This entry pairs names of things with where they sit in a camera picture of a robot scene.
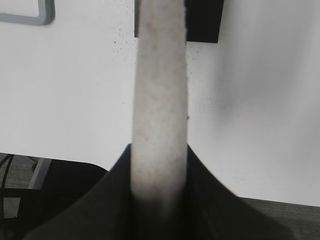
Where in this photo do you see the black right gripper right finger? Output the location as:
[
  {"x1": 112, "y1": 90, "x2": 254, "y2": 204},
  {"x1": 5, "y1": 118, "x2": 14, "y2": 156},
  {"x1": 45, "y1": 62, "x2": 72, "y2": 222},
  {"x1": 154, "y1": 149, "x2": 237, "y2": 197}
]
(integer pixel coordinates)
[{"x1": 184, "y1": 148, "x2": 295, "y2": 240}]

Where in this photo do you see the table leg frame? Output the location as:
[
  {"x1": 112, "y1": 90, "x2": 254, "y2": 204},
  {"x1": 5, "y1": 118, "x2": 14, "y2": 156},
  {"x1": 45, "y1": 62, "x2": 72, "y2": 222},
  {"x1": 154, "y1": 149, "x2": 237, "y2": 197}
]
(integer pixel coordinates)
[{"x1": 28, "y1": 158, "x2": 52, "y2": 190}]

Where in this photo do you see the black knife stand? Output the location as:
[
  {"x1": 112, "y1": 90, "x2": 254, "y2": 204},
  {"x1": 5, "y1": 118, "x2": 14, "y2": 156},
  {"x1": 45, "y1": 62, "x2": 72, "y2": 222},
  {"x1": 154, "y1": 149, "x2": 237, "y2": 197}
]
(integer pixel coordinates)
[{"x1": 134, "y1": 0, "x2": 224, "y2": 44}]

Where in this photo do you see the white grey deer cutting board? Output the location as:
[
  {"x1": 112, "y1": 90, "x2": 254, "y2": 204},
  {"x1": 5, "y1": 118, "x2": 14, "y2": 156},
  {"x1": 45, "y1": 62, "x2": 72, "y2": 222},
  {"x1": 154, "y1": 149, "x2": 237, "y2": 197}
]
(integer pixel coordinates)
[{"x1": 0, "y1": 0, "x2": 56, "y2": 26}]

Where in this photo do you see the steel knife with white handle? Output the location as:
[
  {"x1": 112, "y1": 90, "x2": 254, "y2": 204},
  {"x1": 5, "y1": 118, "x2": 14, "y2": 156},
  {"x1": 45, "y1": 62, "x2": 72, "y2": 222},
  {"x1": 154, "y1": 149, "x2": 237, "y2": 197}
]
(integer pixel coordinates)
[{"x1": 131, "y1": 0, "x2": 188, "y2": 200}]

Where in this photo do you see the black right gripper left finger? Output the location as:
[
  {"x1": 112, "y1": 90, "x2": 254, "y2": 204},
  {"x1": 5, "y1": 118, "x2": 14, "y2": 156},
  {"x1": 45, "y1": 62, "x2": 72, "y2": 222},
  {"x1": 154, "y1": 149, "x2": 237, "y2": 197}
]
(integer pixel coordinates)
[{"x1": 25, "y1": 144, "x2": 133, "y2": 240}]

